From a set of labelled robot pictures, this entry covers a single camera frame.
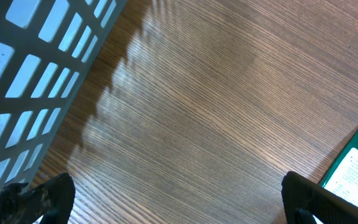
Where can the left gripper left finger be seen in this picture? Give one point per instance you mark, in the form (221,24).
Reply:
(49,202)

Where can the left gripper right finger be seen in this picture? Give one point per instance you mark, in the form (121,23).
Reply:
(304,200)

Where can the grey plastic mesh basket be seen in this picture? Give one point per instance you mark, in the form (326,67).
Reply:
(46,50)

